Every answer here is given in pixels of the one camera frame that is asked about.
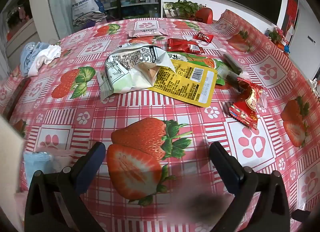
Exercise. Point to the yellow flat snack packet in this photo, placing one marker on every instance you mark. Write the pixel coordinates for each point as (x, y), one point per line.
(185, 84)

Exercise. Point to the strawberry print pink tablecloth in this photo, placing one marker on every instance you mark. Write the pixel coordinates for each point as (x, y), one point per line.
(125, 114)

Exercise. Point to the grey folded clothes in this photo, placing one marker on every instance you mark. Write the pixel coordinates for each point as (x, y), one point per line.
(90, 18)

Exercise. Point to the pale pink snack packet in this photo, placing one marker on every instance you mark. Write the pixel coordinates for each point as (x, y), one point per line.
(147, 32)

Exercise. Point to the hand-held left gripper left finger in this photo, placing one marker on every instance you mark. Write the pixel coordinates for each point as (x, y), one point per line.
(93, 166)

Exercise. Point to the large white green snack bag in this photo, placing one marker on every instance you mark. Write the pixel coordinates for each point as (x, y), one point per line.
(125, 76)

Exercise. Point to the white cloth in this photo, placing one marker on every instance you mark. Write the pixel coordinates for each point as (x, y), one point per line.
(47, 54)

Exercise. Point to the red snack packet white label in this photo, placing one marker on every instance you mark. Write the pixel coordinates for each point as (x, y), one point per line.
(182, 45)

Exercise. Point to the small blue toy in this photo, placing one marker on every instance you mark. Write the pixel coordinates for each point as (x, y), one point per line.
(287, 48)

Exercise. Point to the black phone red case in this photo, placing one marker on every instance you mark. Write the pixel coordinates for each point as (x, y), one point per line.
(16, 96)

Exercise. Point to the red wall hanging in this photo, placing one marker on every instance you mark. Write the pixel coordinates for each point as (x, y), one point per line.
(292, 5)

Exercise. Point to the red twisted candy wrapper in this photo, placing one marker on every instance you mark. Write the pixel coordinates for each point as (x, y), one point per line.
(252, 95)

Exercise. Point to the white printed bag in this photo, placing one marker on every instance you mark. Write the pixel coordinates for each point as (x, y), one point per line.
(82, 4)

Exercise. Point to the dark snack stick packet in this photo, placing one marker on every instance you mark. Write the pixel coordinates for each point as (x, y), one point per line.
(232, 68)

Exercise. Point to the red chair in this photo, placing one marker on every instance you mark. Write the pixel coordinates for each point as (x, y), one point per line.
(205, 15)

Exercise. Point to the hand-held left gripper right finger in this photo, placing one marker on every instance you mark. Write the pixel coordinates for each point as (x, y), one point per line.
(228, 169)

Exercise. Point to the small flower decoration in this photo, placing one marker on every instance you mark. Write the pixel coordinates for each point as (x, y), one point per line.
(275, 35)

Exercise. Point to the small red candy packet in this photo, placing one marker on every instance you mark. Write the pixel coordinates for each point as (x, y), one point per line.
(203, 37)

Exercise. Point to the red green flat snack packet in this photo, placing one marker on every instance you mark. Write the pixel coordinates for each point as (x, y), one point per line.
(243, 117)

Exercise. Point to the green potted plant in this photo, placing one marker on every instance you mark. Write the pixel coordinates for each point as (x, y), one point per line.
(185, 6)

